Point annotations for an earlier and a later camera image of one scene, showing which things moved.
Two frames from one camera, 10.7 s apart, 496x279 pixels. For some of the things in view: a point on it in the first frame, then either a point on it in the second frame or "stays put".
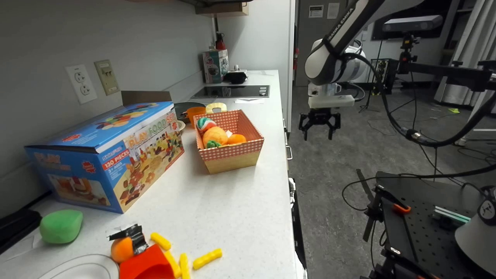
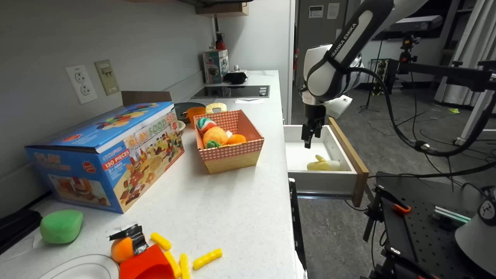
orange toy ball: x=121 y=248 stays put
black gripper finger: x=332 y=119 to x=318 y=128
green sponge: x=60 y=226 stays put
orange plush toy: x=214 y=136 stays put
